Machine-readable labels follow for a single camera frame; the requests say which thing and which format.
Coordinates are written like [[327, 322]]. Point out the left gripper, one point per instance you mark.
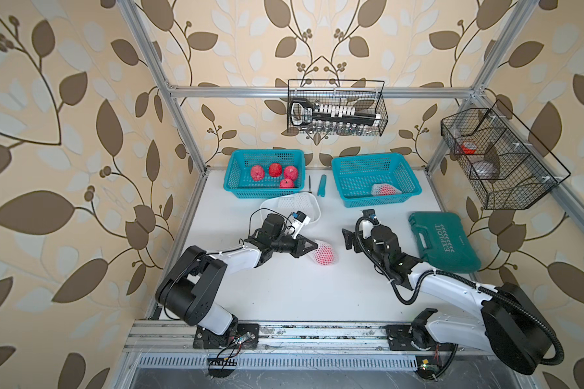
[[298, 250]]

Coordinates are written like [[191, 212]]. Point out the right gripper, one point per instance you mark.
[[358, 237]]

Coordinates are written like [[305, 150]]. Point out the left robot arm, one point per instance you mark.
[[189, 289]]

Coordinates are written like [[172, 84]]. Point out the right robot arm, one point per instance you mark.
[[501, 320]]

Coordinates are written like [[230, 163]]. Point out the white plastic tray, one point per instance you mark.
[[269, 205]]

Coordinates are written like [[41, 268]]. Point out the teal knife sheath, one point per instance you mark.
[[322, 186]]

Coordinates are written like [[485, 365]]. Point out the right teal plastic basket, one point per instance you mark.
[[355, 176]]

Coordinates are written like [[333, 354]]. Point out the teal plastic basket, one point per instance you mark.
[[239, 182], [355, 176]]

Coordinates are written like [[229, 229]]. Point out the green tool case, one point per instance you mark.
[[443, 243]]

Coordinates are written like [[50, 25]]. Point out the left teal plastic basket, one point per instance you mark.
[[239, 182]]

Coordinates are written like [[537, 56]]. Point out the black white tool set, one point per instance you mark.
[[302, 112]]

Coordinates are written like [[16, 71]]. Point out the red tape roll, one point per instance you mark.
[[469, 148]]

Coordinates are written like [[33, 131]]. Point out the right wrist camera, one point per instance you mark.
[[370, 219]]

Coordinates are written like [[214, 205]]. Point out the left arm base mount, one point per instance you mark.
[[228, 335]]

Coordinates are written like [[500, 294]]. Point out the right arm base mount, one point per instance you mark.
[[414, 337]]

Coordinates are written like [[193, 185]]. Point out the back black wire basket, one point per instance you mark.
[[365, 95]]

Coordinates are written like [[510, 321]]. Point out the side black wire basket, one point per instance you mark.
[[514, 166]]

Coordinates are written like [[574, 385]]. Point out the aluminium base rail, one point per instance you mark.
[[283, 346]]

